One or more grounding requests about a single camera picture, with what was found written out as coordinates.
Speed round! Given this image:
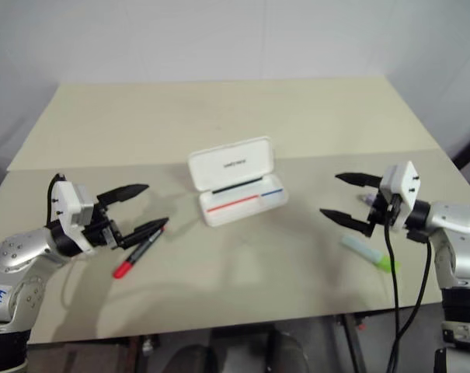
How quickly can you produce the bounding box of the dark rounded shape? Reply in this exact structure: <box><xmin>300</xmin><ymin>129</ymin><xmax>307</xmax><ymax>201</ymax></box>
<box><xmin>266</xmin><ymin>329</ymin><xmax>310</xmax><ymax>373</ymax></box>

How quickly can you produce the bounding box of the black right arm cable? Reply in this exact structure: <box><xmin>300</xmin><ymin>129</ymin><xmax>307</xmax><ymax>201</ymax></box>
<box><xmin>385</xmin><ymin>230</ymin><xmax>433</xmax><ymax>373</ymax></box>
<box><xmin>382</xmin><ymin>201</ymin><xmax>402</xmax><ymax>373</ymax></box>

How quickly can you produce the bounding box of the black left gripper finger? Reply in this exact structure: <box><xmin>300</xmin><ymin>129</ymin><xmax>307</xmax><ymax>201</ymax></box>
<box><xmin>120</xmin><ymin>217</ymin><xmax>170</xmax><ymax>249</ymax></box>
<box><xmin>97</xmin><ymin>183</ymin><xmax>151</xmax><ymax>206</ymax></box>

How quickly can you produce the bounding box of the pale highlighter with green cap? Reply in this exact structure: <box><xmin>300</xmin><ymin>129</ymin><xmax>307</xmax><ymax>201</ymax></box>
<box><xmin>340</xmin><ymin>234</ymin><xmax>402</xmax><ymax>274</ymax></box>

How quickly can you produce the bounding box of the black marker with red cap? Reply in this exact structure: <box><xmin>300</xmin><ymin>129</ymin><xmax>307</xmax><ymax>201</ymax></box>
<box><xmin>112</xmin><ymin>224</ymin><xmax>167</xmax><ymax>280</ymax></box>

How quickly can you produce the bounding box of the white open pencil case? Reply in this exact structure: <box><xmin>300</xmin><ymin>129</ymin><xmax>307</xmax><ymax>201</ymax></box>
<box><xmin>186</xmin><ymin>135</ymin><xmax>291</xmax><ymax>228</ymax></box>

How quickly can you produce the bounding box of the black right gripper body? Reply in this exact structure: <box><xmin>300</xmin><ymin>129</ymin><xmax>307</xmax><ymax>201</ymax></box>
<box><xmin>366</xmin><ymin>191</ymin><xmax>402</xmax><ymax>231</ymax></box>

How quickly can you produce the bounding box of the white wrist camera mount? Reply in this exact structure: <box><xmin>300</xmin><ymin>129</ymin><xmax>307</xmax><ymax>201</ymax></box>
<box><xmin>50</xmin><ymin>180</ymin><xmax>99</xmax><ymax>254</ymax></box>
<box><xmin>378</xmin><ymin>160</ymin><xmax>420</xmax><ymax>231</ymax></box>

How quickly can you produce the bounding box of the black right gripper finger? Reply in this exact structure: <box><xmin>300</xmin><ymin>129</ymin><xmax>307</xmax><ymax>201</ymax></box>
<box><xmin>334</xmin><ymin>172</ymin><xmax>384</xmax><ymax>190</ymax></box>
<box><xmin>319</xmin><ymin>208</ymin><xmax>376</xmax><ymax>239</ymax></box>

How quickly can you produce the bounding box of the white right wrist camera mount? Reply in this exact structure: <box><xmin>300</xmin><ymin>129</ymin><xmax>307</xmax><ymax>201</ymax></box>
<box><xmin>378</xmin><ymin>160</ymin><xmax>420</xmax><ymax>231</ymax></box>

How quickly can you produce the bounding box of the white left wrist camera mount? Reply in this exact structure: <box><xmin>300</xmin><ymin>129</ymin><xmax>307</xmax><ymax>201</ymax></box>
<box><xmin>50</xmin><ymin>180</ymin><xmax>99</xmax><ymax>254</ymax></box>

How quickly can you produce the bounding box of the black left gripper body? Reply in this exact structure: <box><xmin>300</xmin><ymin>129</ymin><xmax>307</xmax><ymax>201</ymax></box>
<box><xmin>82</xmin><ymin>200</ymin><xmax>125</xmax><ymax>250</ymax></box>

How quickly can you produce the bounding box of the metal table frame leg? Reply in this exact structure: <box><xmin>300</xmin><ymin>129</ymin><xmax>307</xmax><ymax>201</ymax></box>
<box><xmin>334</xmin><ymin>312</ymin><xmax>371</xmax><ymax>373</ymax></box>

